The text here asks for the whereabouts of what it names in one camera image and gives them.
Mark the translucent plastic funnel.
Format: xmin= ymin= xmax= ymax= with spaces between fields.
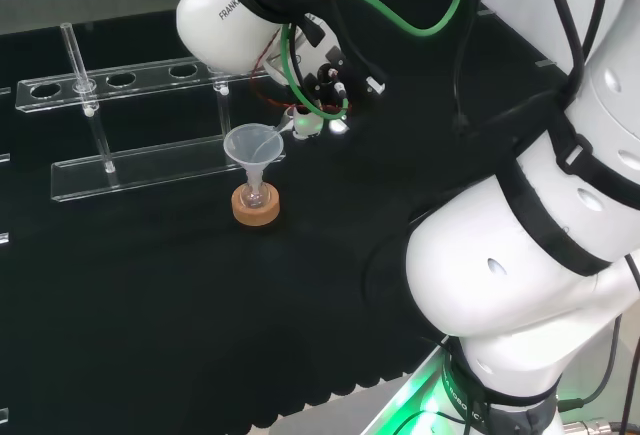
xmin=222 ymin=124 xmax=288 ymax=192

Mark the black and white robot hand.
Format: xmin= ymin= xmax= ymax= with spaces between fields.
xmin=263 ymin=14 xmax=387 ymax=141

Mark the cork ring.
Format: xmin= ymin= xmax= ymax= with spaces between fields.
xmin=230 ymin=182 xmax=282 ymax=228

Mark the black cable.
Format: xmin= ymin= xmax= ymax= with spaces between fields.
xmin=451 ymin=0 xmax=492 ymax=132

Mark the clear round-bottom flask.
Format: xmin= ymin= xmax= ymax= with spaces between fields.
xmin=238 ymin=179 xmax=272 ymax=209

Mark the clear acrylic funnel stand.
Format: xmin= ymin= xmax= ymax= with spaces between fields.
xmin=14 ymin=21 xmax=282 ymax=205

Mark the black bench cloth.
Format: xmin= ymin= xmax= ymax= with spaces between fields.
xmin=0 ymin=0 xmax=576 ymax=435

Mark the green cable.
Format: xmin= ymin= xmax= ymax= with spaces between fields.
xmin=278 ymin=0 xmax=477 ymax=122

